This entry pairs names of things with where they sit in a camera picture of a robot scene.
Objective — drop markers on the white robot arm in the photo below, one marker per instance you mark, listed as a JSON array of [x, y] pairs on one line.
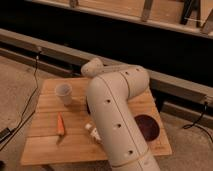
[[109, 89]]

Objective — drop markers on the black sponge block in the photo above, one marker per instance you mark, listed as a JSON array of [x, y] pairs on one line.
[[87, 106]]

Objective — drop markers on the white paper cup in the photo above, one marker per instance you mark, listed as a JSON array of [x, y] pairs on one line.
[[64, 93]]

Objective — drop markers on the white plastic bottle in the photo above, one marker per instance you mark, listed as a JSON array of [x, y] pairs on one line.
[[93, 132]]

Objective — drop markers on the orange carrot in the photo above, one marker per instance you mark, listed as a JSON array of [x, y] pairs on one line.
[[60, 125]]

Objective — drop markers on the dark red round plate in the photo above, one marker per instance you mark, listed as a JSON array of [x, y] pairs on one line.
[[146, 127]]

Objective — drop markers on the wooden shelf frame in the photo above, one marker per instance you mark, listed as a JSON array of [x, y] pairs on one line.
[[160, 13]]

